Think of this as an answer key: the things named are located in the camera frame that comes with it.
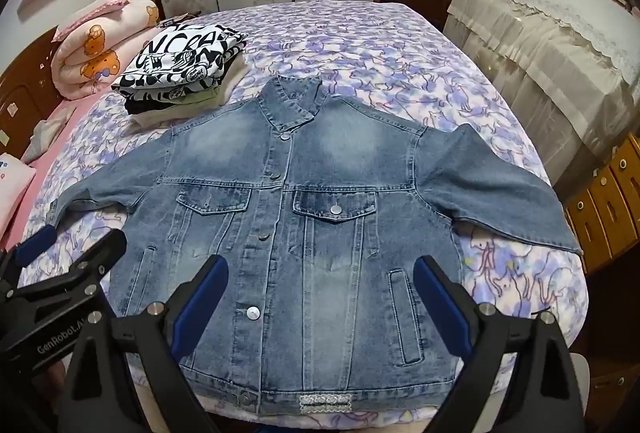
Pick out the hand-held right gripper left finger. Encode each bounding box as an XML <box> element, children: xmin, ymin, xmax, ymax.
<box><xmin>52</xmin><ymin>254</ymin><xmax>230</xmax><ymax>433</ymax></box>

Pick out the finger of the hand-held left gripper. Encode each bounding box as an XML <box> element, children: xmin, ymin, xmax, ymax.
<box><xmin>0</xmin><ymin>225</ymin><xmax>58</xmax><ymax>275</ymax></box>
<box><xmin>0</xmin><ymin>229</ymin><xmax>128</xmax><ymax>314</ymax></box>

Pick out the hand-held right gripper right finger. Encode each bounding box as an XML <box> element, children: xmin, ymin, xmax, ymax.
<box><xmin>413</xmin><ymin>254</ymin><xmax>588</xmax><ymax>433</ymax></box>

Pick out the blue denim jacket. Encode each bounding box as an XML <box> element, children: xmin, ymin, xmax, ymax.
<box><xmin>50</xmin><ymin>76</ymin><xmax>585</xmax><ymax>416</ymax></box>

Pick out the pink pillow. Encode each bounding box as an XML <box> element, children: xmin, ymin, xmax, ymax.
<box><xmin>0</xmin><ymin>152</ymin><xmax>38</xmax><ymax>239</ymax></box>

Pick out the pink bed sheet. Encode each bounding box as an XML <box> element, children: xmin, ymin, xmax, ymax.
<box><xmin>0</xmin><ymin>98</ymin><xmax>106</xmax><ymax>254</ymax></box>

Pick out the grey cloth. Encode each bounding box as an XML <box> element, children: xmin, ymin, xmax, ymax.
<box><xmin>22</xmin><ymin>106</ymin><xmax>76</xmax><ymax>164</ymax></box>

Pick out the wooden headboard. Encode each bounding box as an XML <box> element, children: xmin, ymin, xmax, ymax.
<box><xmin>0</xmin><ymin>26</ymin><xmax>66</xmax><ymax>159</ymax></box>

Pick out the beige folded garment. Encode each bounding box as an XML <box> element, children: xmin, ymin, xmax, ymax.
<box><xmin>124</xmin><ymin>57</ymin><xmax>261</xmax><ymax>135</ymax></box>

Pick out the green folded garment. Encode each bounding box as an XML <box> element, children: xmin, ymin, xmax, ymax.
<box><xmin>150</xmin><ymin>86</ymin><xmax>223</xmax><ymax>112</ymax></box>

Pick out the pink bear print quilt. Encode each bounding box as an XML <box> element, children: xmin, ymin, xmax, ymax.
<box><xmin>52</xmin><ymin>0</ymin><xmax>161</xmax><ymax>101</ymax></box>

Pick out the wooden drawer cabinet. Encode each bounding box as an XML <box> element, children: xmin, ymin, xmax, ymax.
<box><xmin>564</xmin><ymin>136</ymin><xmax>640</xmax><ymax>274</ymax></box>

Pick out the black and white printed shirt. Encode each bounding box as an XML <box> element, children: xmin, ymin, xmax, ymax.
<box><xmin>111</xmin><ymin>22</ymin><xmax>247</xmax><ymax>103</ymax></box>

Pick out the purple floral blanket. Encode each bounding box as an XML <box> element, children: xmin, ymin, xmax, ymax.
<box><xmin>22</xmin><ymin>0</ymin><xmax>588</xmax><ymax>433</ymax></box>

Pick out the lace covered furniture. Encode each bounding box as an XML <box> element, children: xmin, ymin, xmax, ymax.
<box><xmin>444</xmin><ymin>0</ymin><xmax>640</xmax><ymax>201</ymax></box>

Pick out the dark small object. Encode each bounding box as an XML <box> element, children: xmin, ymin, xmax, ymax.
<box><xmin>162</xmin><ymin>10</ymin><xmax>202</xmax><ymax>27</ymax></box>

